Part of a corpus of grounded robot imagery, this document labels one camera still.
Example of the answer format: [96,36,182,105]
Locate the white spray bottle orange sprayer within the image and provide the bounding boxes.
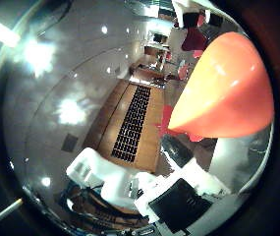
[167,30,275,195]

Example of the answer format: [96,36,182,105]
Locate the wooden panel with black grille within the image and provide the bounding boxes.
[83,80,166,174]

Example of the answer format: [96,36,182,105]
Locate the dark square ceiling vent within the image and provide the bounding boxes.
[60,133,80,153]

